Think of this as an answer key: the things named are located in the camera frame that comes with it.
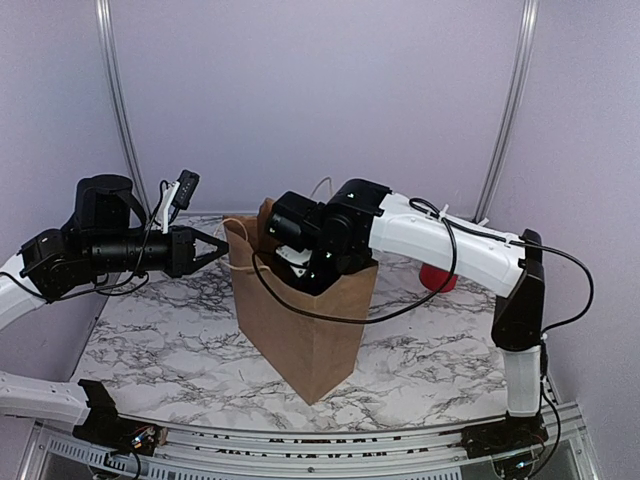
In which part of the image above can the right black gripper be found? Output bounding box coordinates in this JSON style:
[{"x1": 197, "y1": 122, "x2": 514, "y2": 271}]
[{"x1": 279, "y1": 242, "x2": 357, "y2": 323}]

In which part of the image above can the brown paper bag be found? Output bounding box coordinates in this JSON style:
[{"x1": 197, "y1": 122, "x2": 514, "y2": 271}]
[{"x1": 222, "y1": 198, "x2": 378, "y2": 405}]

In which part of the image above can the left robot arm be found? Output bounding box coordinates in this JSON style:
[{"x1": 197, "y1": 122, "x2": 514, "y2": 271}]
[{"x1": 1, "y1": 170, "x2": 229, "y2": 456}]

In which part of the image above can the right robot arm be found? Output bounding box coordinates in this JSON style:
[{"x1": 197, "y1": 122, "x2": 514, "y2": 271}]
[{"x1": 264, "y1": 179, "x2": 549, "y2": 458}]

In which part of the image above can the red cylindrical container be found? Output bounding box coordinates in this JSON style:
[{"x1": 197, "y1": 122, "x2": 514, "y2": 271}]
[{"x1": 419, "y1": 264, "x2": 458, "y2": 293}]

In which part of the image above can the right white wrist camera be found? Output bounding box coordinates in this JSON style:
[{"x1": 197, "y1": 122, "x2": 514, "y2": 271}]
[{"x1": 275, "y1": 245, "x2": 312, "y2": 277}]

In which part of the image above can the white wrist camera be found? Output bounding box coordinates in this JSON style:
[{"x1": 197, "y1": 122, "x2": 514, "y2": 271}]
[
  {"x1": 275, "y1": 245, "x2": 312, "y2": 277},
  {"x1": 156, "y1": 169, "x2": 200, "y2": 234}
]

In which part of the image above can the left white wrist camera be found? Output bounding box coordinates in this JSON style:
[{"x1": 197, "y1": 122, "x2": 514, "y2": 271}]
[{"x1": 156, "y1": 169, "x2": 200, "y2": 234}]

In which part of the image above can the left aluminium frame post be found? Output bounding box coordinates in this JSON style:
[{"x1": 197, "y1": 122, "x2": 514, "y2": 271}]
[{"x1": 95, "y1": 0, "x2": 150, "y2": 211}]

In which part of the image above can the aluminium frame post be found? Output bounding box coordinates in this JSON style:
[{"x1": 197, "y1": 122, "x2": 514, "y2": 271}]
[
  {"x1": 95, "y1": 0, "x2": 150, "y2": 211},
  {"x1": 473, "y1": 0, "x2": 540, "y2": 222}
]

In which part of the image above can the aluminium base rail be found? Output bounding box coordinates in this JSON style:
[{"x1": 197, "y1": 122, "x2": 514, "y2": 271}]
[{"x1": 16, "y1": 403, "x2": 603, "y2": 479}]

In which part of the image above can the right aluminium frame post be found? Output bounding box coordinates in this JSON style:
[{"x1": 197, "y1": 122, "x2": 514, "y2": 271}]
[{"x1": 473, "y1": 0, "x2": 540, "y2": 222}]

